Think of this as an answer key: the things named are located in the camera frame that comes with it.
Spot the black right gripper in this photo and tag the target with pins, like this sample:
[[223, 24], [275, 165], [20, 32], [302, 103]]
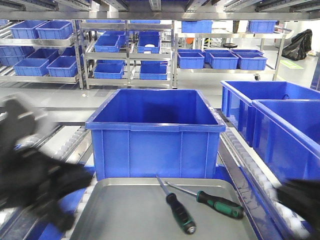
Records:
[[303, 197]]

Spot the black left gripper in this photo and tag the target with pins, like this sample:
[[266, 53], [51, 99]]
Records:
[[30, 178]]

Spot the green black cross screwdriver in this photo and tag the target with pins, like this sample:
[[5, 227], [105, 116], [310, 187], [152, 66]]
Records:
[[182, 217]]

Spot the metal tray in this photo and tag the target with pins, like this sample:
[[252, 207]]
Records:
[[136, 209]]

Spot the blue bin right front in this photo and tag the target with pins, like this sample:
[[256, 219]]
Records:
[[287, 137]]

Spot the blue bin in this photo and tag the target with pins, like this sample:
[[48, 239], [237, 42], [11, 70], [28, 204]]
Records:
[[171, 133], [287, 137], [237, 98]]

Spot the blue bin right rear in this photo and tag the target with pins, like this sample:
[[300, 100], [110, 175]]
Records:
[[237, 98]]

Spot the blue bin centre front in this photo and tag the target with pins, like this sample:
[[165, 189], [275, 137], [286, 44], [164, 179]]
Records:
[[171, 133]]

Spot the black garbage bag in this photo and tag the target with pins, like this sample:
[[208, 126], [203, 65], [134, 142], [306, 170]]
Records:
[[300, 45]]

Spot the steel shelf rack far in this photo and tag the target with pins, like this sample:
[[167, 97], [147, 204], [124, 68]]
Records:
[[136, 54]]

